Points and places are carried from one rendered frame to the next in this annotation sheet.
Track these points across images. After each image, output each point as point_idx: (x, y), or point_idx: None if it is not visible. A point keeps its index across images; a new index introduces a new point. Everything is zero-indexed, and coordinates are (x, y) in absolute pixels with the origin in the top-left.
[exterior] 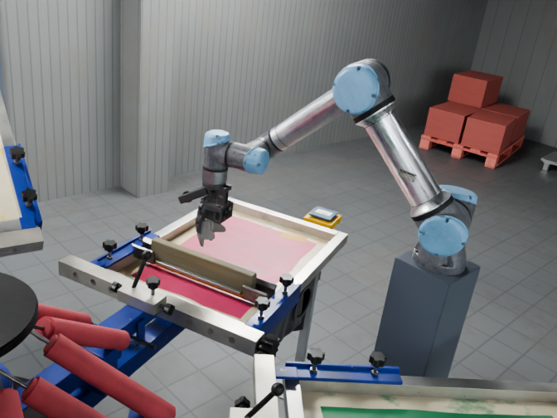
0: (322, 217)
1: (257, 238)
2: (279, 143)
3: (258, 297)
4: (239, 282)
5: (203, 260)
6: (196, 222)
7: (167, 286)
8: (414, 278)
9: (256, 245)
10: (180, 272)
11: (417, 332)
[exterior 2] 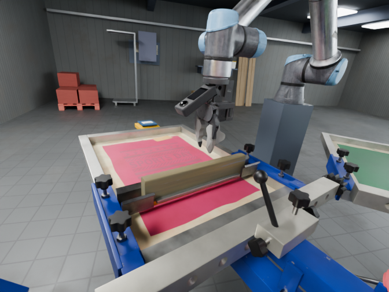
0: (152, 124)
1: (151, 148)
2: None
3: (279, 161)
4: (235, 167)
5: (207, 167)
6: (215, 128)
7: (193, 214)
8: (295, 111)
9: (160, 151)
10: (187, 193)
11: (295, 139)
